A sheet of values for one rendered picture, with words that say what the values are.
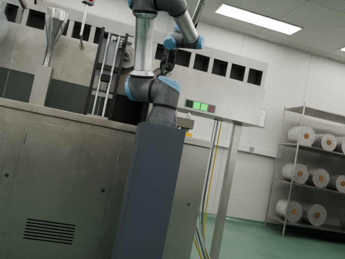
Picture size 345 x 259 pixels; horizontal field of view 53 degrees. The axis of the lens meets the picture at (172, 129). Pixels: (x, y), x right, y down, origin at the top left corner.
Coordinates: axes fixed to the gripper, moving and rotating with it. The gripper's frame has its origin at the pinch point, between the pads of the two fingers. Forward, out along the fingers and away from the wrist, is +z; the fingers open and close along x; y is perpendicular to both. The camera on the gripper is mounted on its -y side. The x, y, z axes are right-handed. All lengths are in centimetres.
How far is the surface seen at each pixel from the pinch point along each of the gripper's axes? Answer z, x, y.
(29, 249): 54, 55, -99
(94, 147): 17, 33, -55
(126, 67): 3.8, 23.4, 3.5
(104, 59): -4.9, 37.4, -6.3
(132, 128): 6.1, 15.3, -45.8
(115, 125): 6, 25, -46
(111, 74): -0.3, 31.9, -12.1
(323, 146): 167, -290, 148
